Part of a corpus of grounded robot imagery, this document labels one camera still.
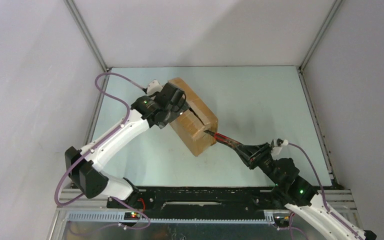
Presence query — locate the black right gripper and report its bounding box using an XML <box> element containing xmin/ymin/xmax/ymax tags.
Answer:
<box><xmin>233</xmin><ymin>142</ymin><xmax>283</xmax><ymax>187</ymax></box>

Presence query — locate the aluminium right corner post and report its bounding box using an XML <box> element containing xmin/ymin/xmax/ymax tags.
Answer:
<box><xmin>298</xmin><ymin>0</ymin><xmax>345</xmax><ymax>73</ymax></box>

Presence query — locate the aluminium left corner post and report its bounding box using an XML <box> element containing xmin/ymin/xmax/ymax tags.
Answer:
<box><xmin>63</xmin><ymin>0</ymin><xmax>109</xmax><ymax>72</ymax></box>

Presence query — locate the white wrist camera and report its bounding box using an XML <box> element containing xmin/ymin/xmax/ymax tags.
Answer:
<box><xmin>146</xmin><ymin>80</ymin><xmax>163</xmax><ymax>96</ymax></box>
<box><xmin>270</xmin><ymin>138</ymin><xmax>289</xmax><ymax>151</ymax></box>

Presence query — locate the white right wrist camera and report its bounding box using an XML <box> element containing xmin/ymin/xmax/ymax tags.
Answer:
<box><xmin>270</xmin><ymin>138</ymin><xmax>289</xmax><ymax>151</ymax></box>

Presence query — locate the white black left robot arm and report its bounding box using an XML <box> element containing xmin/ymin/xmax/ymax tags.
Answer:
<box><xmin>64</xmin><ymin>83</ymin><xmax>190</xmax><ymax>208</ymax></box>

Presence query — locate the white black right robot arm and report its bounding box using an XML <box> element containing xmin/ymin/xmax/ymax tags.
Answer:
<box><xmin>227</xmin><ymin>139</ymin><xmax>377</xmax><ymax>240</ymax></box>

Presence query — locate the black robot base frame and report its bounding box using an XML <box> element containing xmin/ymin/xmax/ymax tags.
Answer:
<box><xmin>79</xmin><ymin>178</ymin><xmax>339</xmax><ymax>230</ymax></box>

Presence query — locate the red black utility knife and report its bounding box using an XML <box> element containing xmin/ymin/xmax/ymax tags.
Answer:
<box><xmin>204</xmin><ymin>130</ymin><xmax>242</xmax><ymax>149</ymax></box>

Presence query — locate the aluminium corner post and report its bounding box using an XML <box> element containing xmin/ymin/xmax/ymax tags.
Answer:
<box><xmin>63</xmin><ymin>0</ymin><xmax>109</xmax><ymax>72</ymax></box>
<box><xmin>298</xmin><ymin>0</ymin><xmax>345</xmax><ymax>73</ymax></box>

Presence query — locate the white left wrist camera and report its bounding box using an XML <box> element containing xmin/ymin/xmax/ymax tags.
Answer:
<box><xmin>146</xmin><ymin>80</ymin><xmax>163</xmax><ymax>96</ymax></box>

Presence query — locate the brown cardboard express box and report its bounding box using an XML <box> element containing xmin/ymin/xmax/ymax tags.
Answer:
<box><xmin>168</xmin><ymin>77</ymin><xmax>218</xmax><ymax>157</ymax></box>

